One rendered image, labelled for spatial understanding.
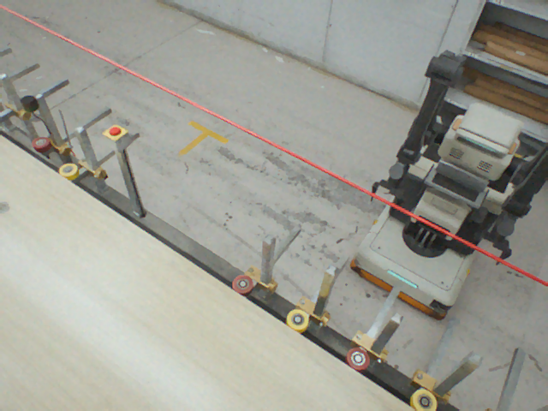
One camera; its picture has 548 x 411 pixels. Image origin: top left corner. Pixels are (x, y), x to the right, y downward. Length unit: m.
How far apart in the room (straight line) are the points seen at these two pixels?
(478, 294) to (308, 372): 1.72
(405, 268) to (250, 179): 1.33
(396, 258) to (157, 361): 1.56
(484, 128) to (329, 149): 1.88
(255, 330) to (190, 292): 0.29
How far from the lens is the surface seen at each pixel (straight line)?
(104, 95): 4.14
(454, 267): 2.71
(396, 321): 1.45
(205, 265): 1.96
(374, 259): 2.59
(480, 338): 2.90
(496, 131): 1.84
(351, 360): 1.58
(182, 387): 1.54
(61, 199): 2.07
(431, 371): 1.75
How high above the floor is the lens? 2.36
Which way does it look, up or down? 51 degrees down
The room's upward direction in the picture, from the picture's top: 5 degrees clockwise
